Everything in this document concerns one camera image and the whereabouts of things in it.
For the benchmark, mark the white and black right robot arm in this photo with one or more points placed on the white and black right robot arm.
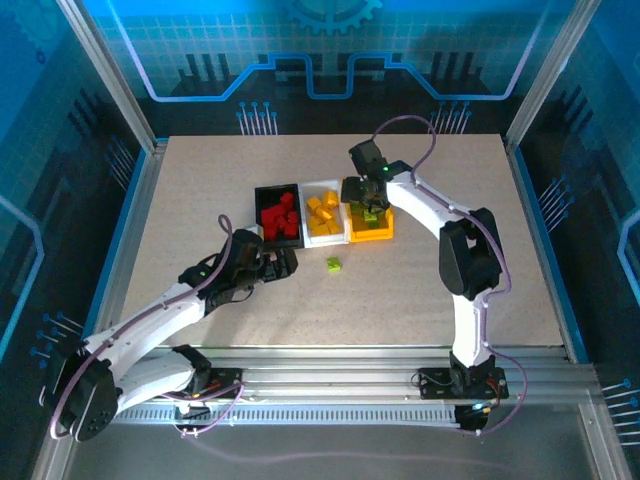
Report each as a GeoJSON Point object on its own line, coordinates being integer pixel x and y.
{"type": "Point", "coordinates": [470, 325]}

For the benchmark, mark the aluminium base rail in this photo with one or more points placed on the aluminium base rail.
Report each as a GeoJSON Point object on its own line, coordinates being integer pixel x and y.
{"type": "Point", "coordinates": [325, 375]}

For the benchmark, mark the aluminium table side rail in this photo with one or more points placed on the aluminium table side rail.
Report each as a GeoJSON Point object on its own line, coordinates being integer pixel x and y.
{"type": "Point", "coordinates": [531, 220]}
{"type": "Point", "coordinates": [139, 220]}

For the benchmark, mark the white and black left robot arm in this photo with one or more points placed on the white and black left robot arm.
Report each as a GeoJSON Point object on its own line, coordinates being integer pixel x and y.
{"type": "Point", "coordinates": [145, 320]}

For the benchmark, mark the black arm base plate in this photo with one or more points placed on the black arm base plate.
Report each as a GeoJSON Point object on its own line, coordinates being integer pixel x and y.
{"type": "Point", "coordinates": [225, 377]}
{"type": "Point", "coordinates": [430, 385]}

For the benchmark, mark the red lego brick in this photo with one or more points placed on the red lego brick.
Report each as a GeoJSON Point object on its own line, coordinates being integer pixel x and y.
{"type": "Point", "coordinates": [286, 198]}
{"type": "Point", "coordinates": [284, 207]}
{"type": "Point", "coordinates": [293, 216]}
{"type": "Point", "coordinates": [269, 216]}
{"type": "Point", "coordinates": [281, 222]}
{"type": "Point", "coordinates": [291, 230]}
{"type": "Point", "coordinates": [271, 232]}

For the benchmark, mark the white plastic container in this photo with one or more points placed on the white plastic container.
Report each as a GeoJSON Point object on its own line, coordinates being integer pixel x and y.
{"type": "Point", "coordinates": [325, 241]}

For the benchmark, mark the yellow plastic container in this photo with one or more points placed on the yellow plastic container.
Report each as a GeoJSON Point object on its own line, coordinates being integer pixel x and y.
{"type": "Point", "coordinates": [370, 235]}

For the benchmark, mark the black controller board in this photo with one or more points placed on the black controller board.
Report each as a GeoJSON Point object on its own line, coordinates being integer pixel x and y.
{"type": "Point", "coordinates": [192, 411]}
{"type": "Point", "coordinates": [472, 417]}

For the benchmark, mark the black plastic container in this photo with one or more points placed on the black plastic container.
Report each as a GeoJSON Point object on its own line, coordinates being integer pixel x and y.
{"type": "Point", "coordinates": [260, 197]}

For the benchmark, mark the aluminium frame post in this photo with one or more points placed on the aluminium frame post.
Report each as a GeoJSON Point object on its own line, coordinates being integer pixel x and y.
{"type": "Point", "coordinates": [117, 80]}
{"type": "Point", "coordinates": [550, 75]}

